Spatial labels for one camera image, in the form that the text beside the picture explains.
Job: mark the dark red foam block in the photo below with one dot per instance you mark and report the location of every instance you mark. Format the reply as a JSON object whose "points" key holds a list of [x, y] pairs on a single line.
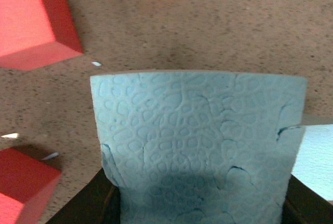
{"points": [[26, 187]]}

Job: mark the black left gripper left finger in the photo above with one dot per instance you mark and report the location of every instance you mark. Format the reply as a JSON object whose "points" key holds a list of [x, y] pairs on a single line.
{"points": [[98, 202]]}

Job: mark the light blue foam block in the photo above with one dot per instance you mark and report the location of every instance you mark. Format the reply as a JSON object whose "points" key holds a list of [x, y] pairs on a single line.
{"points": [[199, 146]]}

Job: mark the red foam block front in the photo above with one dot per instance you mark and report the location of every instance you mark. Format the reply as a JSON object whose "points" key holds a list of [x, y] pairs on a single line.
{"points": [[37, 33]]}

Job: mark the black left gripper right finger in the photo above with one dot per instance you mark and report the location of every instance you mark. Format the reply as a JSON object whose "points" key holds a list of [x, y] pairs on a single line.
{"points": [[303, 205]]}

